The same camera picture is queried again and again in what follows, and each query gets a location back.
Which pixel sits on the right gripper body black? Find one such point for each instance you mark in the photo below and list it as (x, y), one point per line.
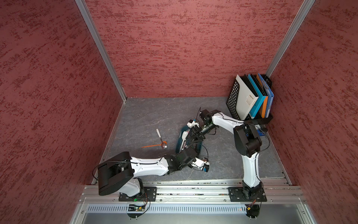
(204, 129)

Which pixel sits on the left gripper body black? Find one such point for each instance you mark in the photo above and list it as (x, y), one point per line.
(181, 167)

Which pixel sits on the teal plastic storage box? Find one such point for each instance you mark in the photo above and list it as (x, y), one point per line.
(195, 144)

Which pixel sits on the white plastic spoon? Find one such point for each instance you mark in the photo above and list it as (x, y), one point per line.
(183, 138)

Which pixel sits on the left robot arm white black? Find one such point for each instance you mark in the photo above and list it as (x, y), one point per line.
(122, 172)

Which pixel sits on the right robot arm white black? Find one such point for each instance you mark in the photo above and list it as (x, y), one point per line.
(247, 143)

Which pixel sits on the black mesh file rack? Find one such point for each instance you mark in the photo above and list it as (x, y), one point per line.
(232, 98)

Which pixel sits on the white folder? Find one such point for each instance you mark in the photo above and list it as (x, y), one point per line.
(245, 99)

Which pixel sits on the teal folder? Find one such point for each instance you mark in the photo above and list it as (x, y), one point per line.
(261, 96)

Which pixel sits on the orange folder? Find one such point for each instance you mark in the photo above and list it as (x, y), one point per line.
(264, 105)

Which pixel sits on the blue folder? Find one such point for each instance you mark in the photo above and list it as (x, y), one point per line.
(270, 95)

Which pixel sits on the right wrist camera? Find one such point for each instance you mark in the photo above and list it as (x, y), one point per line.
(192, 123)

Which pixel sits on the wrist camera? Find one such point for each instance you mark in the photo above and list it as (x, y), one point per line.
(192, 123)
(201, 165)

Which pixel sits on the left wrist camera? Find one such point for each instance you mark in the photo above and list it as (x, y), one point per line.
(201, 165)

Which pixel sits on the orange handled spoon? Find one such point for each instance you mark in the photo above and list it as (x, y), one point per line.
(152, 146)

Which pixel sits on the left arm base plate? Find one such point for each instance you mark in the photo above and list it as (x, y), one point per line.
(145, 192)

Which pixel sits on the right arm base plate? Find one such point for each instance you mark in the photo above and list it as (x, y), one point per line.
(248, 195)

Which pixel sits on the left corner aluminium post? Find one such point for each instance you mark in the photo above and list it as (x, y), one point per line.
(82, 6)

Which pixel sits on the corner aluminium post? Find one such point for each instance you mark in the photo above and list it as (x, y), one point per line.
(82, 6)
(293, 29)

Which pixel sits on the aluminium front rail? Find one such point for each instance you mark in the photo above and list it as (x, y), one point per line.
(200, 193)

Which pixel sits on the perforated cable tray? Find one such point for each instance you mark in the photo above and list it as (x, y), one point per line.
(168, 209)

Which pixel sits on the right corner aluminium post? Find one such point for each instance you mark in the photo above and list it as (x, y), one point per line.
(293, 29)

